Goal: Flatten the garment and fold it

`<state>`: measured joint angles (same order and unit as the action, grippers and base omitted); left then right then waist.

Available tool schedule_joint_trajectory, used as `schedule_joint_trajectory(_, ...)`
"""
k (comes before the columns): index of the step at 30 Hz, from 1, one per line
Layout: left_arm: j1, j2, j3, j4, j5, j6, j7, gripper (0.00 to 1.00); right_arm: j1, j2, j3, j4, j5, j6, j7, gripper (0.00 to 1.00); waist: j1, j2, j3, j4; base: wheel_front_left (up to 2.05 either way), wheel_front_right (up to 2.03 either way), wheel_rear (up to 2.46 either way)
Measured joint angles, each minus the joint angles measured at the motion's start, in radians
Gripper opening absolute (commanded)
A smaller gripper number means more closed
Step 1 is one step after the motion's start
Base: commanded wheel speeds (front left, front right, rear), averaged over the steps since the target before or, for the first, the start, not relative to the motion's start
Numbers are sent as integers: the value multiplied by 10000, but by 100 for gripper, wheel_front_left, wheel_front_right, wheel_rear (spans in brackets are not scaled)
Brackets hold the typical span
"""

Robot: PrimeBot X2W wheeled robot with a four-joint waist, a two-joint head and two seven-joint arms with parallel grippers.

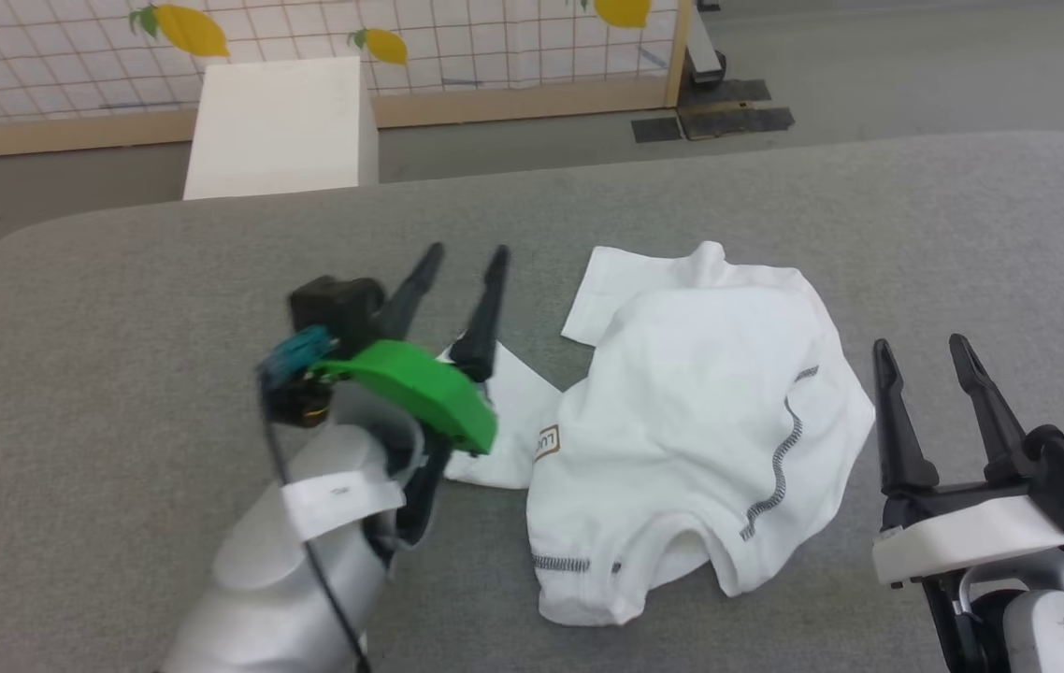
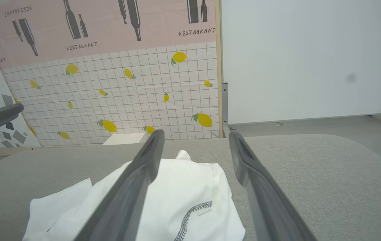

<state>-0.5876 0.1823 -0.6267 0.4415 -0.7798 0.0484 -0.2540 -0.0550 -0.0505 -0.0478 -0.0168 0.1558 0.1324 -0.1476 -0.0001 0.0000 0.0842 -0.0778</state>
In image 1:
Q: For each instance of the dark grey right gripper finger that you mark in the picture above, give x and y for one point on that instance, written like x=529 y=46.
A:
x=990 y=411
x=898 y=421

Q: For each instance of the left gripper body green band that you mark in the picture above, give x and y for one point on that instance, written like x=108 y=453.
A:
x=420 y=388

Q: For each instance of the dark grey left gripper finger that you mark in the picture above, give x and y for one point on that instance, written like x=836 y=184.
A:
x=485 y=318
x=412 y=290

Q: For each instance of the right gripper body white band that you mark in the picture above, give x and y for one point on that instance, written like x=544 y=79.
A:
x=971 y=537

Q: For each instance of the white t-shirt with grey stitching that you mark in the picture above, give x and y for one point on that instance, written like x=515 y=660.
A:
x=682 y=393

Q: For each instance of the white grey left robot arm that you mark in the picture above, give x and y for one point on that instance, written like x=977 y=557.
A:
x=298 y=561

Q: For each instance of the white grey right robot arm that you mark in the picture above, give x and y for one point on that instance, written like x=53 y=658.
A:
x=1037 y=626

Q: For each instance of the white rectangular box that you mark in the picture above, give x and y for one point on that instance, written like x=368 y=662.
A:
x=280 y=126

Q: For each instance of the small black floor mat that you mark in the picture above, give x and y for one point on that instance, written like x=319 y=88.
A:
x=656 y=129

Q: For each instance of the long black floor mat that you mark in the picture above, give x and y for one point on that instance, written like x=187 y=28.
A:
x=736 y=121

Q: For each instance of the dark grey floor mat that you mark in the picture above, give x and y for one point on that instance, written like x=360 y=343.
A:
x=724 y=92

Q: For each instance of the grey metal stand foot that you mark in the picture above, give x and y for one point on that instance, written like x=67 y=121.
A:
x=705 y=51

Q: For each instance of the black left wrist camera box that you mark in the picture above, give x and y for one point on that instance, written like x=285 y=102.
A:
x=336 y=304

